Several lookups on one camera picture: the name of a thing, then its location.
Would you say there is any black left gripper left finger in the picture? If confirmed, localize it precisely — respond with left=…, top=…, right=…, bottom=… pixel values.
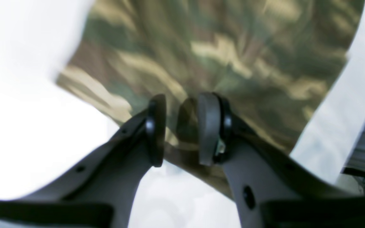
left=0, top=95, right=166, bottom=228

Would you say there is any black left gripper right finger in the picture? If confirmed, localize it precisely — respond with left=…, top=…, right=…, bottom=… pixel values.
left=197, top=92, right=365, bottom=228

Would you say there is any camouflage T-shirt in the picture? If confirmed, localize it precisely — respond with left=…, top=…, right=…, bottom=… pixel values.
left=55, top=0, right=365, bottom=200

